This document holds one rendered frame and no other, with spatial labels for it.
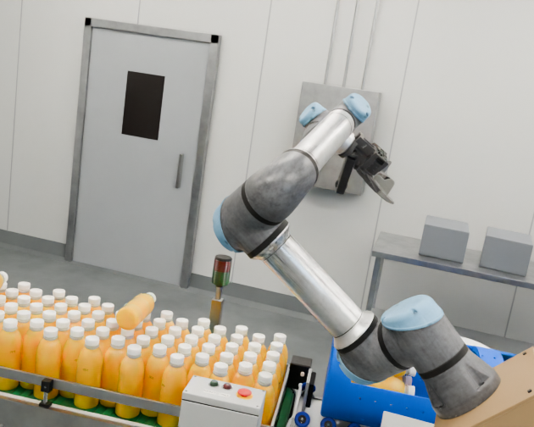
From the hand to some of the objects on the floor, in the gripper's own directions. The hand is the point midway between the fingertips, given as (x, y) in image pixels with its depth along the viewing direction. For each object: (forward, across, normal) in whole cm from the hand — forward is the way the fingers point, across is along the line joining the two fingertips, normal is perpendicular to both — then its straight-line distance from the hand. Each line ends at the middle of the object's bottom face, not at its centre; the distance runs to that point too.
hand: (390, 192), depth 181 cm
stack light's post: (+50, -27, +163) cm, 172 cm away
